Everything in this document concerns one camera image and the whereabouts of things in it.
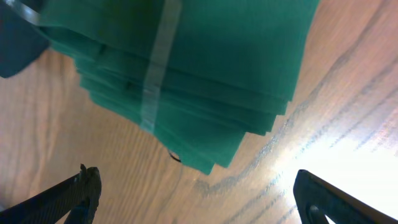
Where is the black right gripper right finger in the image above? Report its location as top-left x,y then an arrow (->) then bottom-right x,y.
293,169 -> 397,224

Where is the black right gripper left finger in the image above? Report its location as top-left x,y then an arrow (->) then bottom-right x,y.
1,165 -> 101,224

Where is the navy garment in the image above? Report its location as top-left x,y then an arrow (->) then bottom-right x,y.
1,0 -> 49,78

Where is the dark green folded garment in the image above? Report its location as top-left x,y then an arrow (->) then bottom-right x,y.
39,0 -> 318,174

